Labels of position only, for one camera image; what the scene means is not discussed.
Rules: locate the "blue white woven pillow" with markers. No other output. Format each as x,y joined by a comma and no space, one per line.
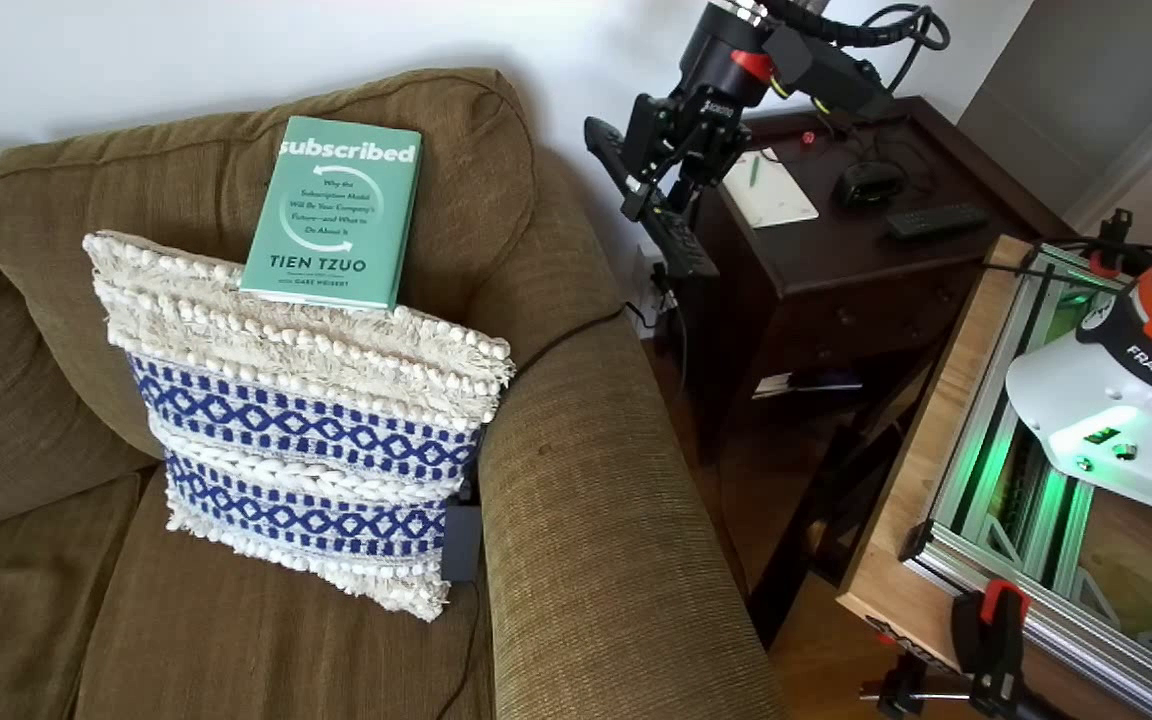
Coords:
314,436

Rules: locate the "dark slim remote control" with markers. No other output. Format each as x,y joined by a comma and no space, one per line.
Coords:
934,222

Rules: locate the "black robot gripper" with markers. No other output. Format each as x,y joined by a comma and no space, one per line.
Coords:
692,135

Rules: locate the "black orange clamp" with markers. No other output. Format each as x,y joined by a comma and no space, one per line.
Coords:
988,657

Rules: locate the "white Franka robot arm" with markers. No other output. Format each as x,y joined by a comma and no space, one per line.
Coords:
1122,360

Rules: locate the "dark wooden side table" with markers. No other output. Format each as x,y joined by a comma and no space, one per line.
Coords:
835,297

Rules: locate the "white paper notebook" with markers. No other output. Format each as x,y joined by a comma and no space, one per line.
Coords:
770,203

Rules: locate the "olive green fabric sofa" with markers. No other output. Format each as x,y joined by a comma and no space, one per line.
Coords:
581,568

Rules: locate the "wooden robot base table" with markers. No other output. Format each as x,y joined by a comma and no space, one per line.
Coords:
1028,463

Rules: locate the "black half-round clock device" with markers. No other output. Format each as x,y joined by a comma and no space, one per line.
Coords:
871,184

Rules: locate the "green Subscribed book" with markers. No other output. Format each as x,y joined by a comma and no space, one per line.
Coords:
336,211

